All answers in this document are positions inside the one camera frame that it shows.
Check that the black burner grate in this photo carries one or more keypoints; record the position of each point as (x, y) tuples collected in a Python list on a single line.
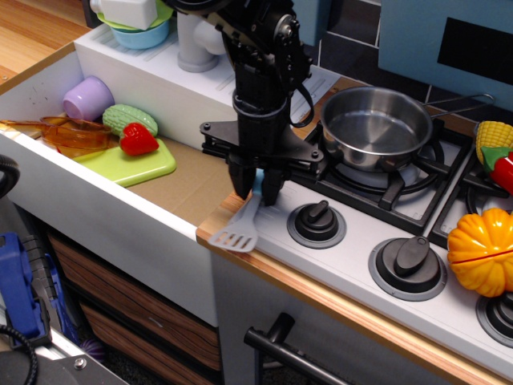
[(473, 192), (406, 198)]

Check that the purple striped ball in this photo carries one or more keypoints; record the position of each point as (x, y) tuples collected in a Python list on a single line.
[(94, 348)]

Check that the black oven door handle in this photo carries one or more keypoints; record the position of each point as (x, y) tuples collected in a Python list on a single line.
[(272, 344)]

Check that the middle black stove knob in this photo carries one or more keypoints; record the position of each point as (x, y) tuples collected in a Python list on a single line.
[(408, 269)]

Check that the green toy corn cob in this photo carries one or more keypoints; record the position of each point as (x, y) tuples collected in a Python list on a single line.
[(118, 116)]

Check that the green plastic cutting board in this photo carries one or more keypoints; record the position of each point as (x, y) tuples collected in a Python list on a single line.
[(126, 171)]

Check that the purple plastic cup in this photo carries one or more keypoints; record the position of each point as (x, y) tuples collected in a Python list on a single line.
[(88, 100)]

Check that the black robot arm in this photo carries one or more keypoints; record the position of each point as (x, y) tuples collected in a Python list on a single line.
[(267, 55)]

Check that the stainless steel pan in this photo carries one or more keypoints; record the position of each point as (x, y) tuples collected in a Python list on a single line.
[(376, 129)]

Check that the yellow toy corn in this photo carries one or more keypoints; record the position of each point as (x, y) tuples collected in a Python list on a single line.
[(492, 134)]

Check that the red toy pepper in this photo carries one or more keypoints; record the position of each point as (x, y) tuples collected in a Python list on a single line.
[(497, 162)]

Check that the black stove knob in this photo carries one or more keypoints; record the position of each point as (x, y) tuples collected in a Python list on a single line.
[(495, 317), (316, 225), (408, 269)]

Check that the red toy strawberry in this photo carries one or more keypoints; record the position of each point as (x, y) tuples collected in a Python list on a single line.
[(136, 140)]

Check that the light blue toy microwave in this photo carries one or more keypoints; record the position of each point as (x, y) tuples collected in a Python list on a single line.
[(459, 46)]

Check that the grey toy faucet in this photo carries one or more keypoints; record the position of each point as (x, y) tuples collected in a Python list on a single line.
[(201, 45)]

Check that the orange transparent measuring cup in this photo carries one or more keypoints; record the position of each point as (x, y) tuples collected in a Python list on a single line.
[(68, 136)]

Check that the lower wooden drawer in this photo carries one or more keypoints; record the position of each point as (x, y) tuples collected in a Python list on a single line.
[(161, 362)]

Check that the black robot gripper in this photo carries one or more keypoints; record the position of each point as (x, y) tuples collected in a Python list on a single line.
[(261, 139)]

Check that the green plastic plate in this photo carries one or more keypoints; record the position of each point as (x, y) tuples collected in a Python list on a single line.
[(164, 13)]

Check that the blue clamp tool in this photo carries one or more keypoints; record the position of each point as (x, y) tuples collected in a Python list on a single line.
[(32, 292)]

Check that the black left burner grate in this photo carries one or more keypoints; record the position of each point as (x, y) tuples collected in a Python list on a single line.
[(406, 198)]

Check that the blue grey toy spatula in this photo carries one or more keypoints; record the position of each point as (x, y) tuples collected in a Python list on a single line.
[(241, 234)]

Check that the white toy sink basin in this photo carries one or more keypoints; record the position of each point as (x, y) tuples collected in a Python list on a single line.
[(149, 230)]

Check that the wooden drawer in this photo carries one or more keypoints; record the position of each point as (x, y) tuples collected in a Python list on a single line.
[(136, 306), (161, 362)]

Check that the white plastic box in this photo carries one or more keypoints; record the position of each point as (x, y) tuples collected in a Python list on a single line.
[(134, 14)]

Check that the orange toy pumpkin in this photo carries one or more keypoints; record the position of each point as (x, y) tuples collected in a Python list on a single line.
[(480, 252)]

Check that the right black stove knob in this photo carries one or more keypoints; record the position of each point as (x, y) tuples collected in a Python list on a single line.
[(495, 317)]

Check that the left black stove knob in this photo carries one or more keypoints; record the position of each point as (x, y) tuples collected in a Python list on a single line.
[(316, 225)]

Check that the light blue plastic bowl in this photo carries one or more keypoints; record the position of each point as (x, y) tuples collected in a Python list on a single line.
[(142, 39)]

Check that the black right burner grate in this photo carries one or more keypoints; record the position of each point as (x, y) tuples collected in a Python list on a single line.
[(473, 192)]

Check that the upper wooden drawer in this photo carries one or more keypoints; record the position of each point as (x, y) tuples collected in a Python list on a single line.
[(136, 306)]

